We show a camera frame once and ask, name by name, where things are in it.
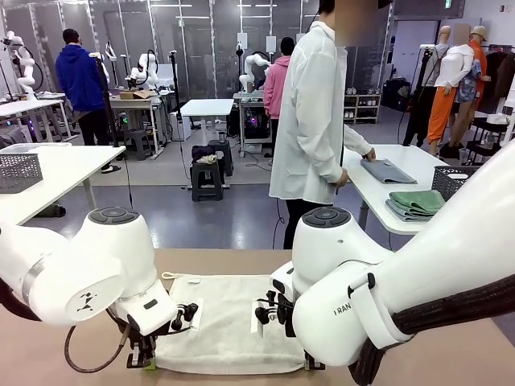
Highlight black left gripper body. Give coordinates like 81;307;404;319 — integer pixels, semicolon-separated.
128;334;157;353

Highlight white towel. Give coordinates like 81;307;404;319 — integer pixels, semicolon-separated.
154;273;307;376

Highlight grey perforated plastic basket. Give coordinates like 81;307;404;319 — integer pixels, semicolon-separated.
0;153;43;195
432;165;482;202

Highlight person's right forearm white sleeve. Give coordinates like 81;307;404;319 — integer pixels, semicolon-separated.
311;148;349;186

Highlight person's left forearm white sleeve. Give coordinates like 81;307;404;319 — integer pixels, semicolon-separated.
343;124;373;156

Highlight grey step stool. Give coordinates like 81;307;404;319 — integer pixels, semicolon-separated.
208;139;234;177
191;158;225;202
122;129;154;161

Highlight pile of dark clothes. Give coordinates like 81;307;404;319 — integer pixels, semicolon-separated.
191;144;219;165

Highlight person in white shirt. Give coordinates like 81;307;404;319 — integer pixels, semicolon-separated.
269;0;393;250

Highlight grey workbench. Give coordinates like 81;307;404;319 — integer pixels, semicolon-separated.
108;94;175;156

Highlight cardboard box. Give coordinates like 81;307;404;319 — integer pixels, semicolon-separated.
119;90;156;101

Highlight tall black tripod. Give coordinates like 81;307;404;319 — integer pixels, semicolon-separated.
93;51;122;149

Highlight black stand pole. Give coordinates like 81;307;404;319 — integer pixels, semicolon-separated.
169;50;183;133

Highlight wooden shoe shelf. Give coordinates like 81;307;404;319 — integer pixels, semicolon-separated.
344;92;382;125

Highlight person in blue hoodie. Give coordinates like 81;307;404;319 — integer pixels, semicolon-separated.
55;27;122;175

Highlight black utility cart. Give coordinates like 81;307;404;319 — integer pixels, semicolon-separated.
461;116;512;166

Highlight person in pink hoodie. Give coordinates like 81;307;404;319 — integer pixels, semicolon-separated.
263;36;293;160

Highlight black tripod white top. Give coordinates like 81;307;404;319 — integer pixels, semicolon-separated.
402;43;438;148

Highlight black bags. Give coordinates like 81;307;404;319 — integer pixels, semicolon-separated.
381;78;412;113

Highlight mannequin grey top orange trousers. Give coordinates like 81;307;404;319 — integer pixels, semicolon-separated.
420;25;458;146

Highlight mannequin white blouse floral shorts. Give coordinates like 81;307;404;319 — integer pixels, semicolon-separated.
434;23;483;149

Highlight clothes rack dark garments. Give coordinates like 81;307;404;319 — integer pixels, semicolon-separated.
480;43;515;114

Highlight mannequin orange shirt tan cap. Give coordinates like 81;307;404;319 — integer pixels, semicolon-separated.
468;25;492;109

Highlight thin beige gripper cable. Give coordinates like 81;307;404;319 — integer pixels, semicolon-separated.
64;317;132;373

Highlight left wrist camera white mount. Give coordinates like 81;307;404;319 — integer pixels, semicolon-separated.
168;298;204;334

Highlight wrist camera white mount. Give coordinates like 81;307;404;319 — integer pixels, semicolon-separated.
249;289;297;338
168;298;204;334

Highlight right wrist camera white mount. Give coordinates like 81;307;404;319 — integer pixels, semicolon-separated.
249;289;297;338

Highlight left arm black cable sleeve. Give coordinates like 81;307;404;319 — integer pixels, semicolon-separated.
0;277;41;322

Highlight arm black cable sleeve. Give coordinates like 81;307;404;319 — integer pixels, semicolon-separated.
0;277;41;322
346;273;515;386

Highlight thin black hanging cable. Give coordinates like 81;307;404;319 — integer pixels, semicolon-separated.
123;158;135;210

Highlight right arm black cable sleeve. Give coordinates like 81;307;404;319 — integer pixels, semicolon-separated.
346;273;515;386

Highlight white metal frame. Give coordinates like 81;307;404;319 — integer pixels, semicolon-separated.
501;106;515;142

